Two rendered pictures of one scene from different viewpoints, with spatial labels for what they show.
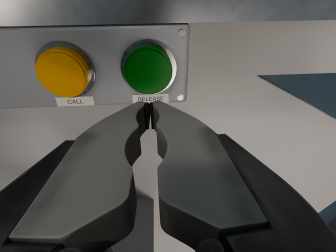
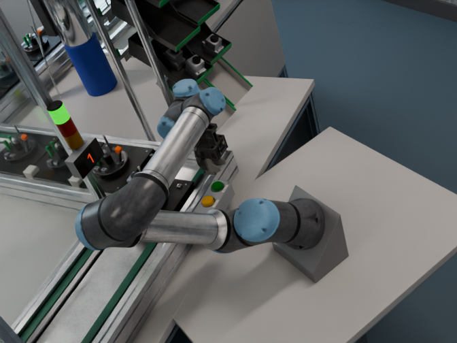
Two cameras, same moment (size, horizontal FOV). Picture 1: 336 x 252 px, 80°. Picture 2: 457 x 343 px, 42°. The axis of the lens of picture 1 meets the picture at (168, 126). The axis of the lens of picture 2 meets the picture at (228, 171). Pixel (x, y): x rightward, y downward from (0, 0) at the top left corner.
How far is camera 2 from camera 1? 1.92 m
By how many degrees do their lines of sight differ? 73
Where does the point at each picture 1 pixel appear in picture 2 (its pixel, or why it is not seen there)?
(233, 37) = (237, 186)
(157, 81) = (219, 184)
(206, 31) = not seen: hidden behind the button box
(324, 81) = not seen: hidden behind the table
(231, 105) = (262, 187)
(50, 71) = (205, 201)
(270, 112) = (274, 175)
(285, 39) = (245, 173)
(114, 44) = (209, 192)
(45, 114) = not seen: hidden behind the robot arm
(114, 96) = (219, 195)
